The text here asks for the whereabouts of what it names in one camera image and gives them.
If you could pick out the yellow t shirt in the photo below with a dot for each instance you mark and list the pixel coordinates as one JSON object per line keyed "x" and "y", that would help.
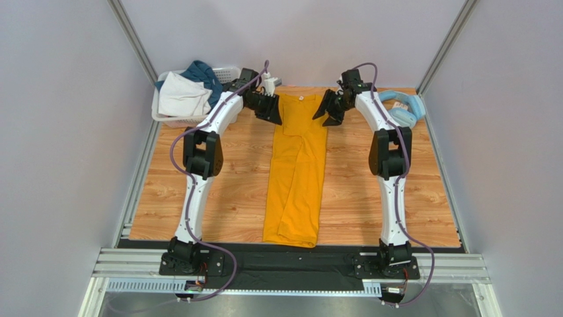
{"x": 296, "y": 177}

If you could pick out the white plastic laundry basket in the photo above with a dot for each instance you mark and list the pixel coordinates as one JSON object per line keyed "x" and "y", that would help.
{"x": 224, "y": 74}

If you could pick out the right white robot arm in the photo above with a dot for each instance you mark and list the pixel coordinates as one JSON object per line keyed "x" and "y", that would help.
{"x": 389, "y": 160}

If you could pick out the white t shirt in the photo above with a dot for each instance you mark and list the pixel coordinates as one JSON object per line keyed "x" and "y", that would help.
{"x": 181, "y": 97}

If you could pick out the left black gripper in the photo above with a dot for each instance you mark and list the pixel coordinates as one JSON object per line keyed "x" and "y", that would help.
{"x": 272, "y": 113}

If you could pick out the white slotted cable duct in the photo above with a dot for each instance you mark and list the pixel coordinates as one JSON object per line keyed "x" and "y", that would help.
{"x": 187, "y": 287}

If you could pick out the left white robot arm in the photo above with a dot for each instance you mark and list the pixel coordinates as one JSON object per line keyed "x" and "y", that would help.
{"x": 202, "y": 161}

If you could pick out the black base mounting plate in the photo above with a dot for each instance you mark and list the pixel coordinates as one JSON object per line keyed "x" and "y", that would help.
{"x": 291, "y": 281}

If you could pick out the teal t shirt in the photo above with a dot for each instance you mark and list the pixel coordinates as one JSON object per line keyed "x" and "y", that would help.
{"x": 199, "y": 71}

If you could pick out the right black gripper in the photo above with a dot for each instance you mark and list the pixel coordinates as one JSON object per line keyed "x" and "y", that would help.
{"x": 336, "y": 103}

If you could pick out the aluminium frame rail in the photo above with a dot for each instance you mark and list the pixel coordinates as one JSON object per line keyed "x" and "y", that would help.
{"x": 254, "y": 261}

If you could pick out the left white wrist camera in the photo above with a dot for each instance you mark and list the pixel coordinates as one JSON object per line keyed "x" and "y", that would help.
{"x": 270, "y": 83}

